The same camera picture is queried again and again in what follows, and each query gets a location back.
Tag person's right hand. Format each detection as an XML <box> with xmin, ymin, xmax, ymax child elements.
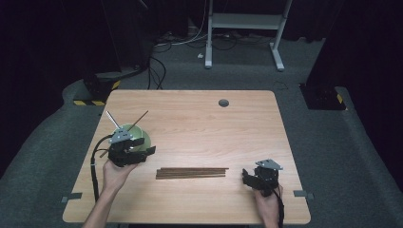
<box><xmin>253</xmin><ymin>184</ymin><xmax>284</xmax><ymax>225</ymax></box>

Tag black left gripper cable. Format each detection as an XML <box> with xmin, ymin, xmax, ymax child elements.
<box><xmin>89</xmin><ymin>135</ymin><xmax>114</xmax><ymax>203</ymax></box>

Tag metal spoon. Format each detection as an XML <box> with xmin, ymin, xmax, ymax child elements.
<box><xmin>106</xmin><ymin>110</ymin><xmax>123</xmax><ymax>130</ymax></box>

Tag row of dark chopsticks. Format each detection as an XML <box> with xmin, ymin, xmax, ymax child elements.
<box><xmin>155</xmin><ymin>167</ymin><xmax>230</xmax><ymax>181</ymax></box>

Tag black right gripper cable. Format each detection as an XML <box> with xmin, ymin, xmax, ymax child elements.
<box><xmin>273</xmin><ymin>184</ymin><xmax>285</xmax><ymax>228</ymax></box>

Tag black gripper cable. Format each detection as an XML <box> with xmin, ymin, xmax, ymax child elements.
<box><xmin>89</xmin><ymin>135</ymin><xmax>114</xmax><ymax>203</ymax></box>
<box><xmin>273</xmin><ymin>184</ymin><xmax>285</xmax><ymax>228</ymax></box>

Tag white floor cable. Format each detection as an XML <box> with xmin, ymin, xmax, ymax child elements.
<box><xmin>155</xmin><ymin>0</ymin><xmax>210</xmax><ymax>48</ymax></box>

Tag black floor cables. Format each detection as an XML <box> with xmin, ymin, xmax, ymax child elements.
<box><xmin>146</xmin><ymin>56</ymin><xmax>167</xmax><ymax>90</ymax></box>

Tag black hazard-striped stand base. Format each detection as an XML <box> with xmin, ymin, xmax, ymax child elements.
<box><xmin>298</xmin><ymin>83</ymin><xmax>347</xmax><ymax>111</ymax></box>
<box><xmin>73</xmin><ymin>69</ymin><xmax>123</xmax><ymax>107</ymax></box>

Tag person's left hand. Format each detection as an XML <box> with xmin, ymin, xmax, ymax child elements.
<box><xmin>102</xmin><ymin>160</ymin><xmax>139</xmax><ymax>193</ymax></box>

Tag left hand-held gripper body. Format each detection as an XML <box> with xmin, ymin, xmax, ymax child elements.
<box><xmin>107</xmin><ymin>127</ymin><xmax>141</xmax><ymax>168</ymax></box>

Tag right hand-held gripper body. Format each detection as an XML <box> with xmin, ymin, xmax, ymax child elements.
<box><xmin>255</xmin><ymin>159</ymin><xmax>284</xmax><ymax>197</ymax></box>

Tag white metal stand frame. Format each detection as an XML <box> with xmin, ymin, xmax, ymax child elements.
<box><xmin>203</xmin><ymin>0</ymin><xmax>294</xmax><ymax>72</ymax></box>

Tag grey tape piece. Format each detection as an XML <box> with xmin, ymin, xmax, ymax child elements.
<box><xmin>293</xmin><ymin>189</ymin><xmax>315</xmax><ymax>200</ymax></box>
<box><xmin>61</xmin><ymin>192</ymin><xmax>83</xmax><ymax>203</ymax></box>

